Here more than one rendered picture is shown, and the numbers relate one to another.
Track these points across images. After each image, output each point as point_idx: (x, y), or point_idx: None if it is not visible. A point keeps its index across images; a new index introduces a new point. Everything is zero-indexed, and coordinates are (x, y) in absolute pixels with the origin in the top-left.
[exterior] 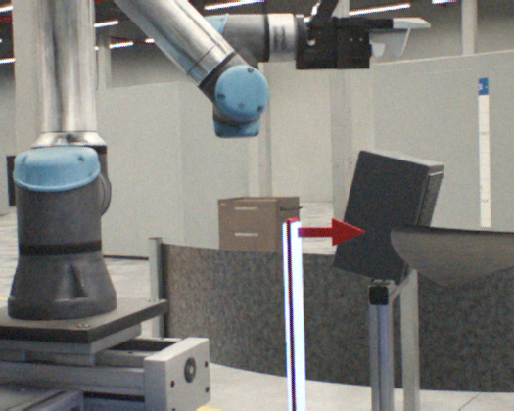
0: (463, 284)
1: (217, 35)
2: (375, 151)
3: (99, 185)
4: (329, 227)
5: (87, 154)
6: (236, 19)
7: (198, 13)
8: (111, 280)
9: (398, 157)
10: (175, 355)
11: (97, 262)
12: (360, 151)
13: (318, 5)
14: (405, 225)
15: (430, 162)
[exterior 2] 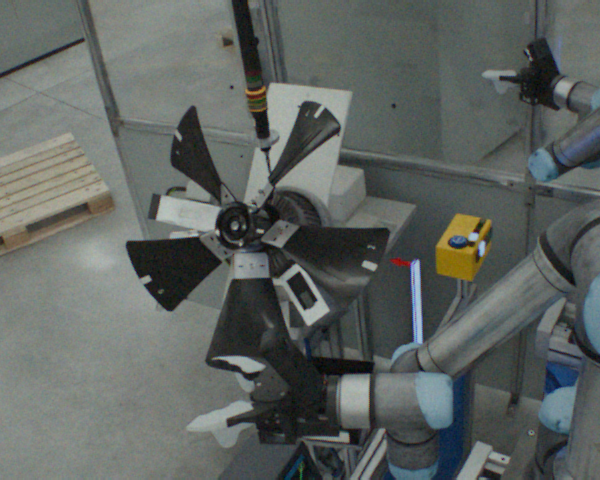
0: (340, 304)
1: (433, 335)
2: (280, 458)
3: (539, 427)
4: (401, 261)
5: (546, 397)
6: (408, 373)
7: (450, 322)
8: (526, 474)
9: (266, 447)
10: (472, 451)
11: (534, 452)
12: (302, 440)
13: (311, 367)
14: (387, 228)
15: (224, 475)
